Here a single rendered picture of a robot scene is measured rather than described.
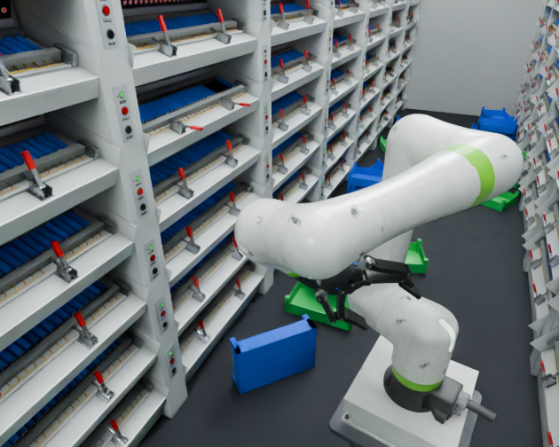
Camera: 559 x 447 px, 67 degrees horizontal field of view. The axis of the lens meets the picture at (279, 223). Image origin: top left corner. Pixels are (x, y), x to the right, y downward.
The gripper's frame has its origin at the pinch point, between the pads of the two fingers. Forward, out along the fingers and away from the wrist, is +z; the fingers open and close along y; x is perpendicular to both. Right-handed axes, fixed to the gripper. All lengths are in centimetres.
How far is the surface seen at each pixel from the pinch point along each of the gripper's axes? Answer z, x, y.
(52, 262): -53, -16, 47
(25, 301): -55, -5, 48
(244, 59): -30, -96, 7
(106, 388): -25, -5, 71
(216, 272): 3, -54, 62
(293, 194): 39, -115, 47
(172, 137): -43, -49, 23
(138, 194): -45, -32, 32
